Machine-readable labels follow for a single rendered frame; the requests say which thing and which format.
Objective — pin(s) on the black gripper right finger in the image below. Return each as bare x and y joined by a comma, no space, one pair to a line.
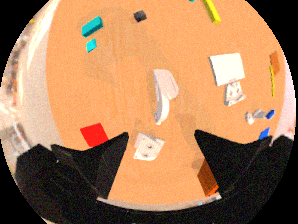
228,159

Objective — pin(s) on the yellow rectangular bar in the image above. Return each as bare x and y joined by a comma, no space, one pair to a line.
212,11

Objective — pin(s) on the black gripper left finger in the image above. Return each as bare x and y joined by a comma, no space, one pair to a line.
98,165

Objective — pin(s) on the teal rectangular block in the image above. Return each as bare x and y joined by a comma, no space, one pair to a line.
92,26

